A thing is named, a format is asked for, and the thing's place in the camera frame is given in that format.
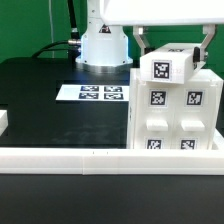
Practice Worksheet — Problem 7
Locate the white cabinet body box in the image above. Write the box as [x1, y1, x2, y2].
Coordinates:
[127, 69, 223, 150]

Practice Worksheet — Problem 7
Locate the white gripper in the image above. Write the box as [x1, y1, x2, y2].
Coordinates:
[100, 0, 224, 63]

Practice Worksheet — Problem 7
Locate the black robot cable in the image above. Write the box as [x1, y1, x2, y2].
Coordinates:
[31, 0, 82, 60]

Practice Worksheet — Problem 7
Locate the white cabinet top block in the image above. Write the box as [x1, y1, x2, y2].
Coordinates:
[140, 43, 204, 84]

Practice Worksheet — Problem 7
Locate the white cabinet door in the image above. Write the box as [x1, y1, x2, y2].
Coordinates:
[132, 82, 174, 149]
[172, 69, 223, 150]

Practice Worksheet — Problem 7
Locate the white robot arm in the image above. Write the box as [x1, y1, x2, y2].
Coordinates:
[76, 0, 224, 71]

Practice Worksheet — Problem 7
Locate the white marker sheet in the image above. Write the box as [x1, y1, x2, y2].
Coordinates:
[56, 84, 129, 102]

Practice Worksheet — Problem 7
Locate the white L-shaped fence frame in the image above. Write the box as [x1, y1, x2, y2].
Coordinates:
[0, 110, 224, 176]

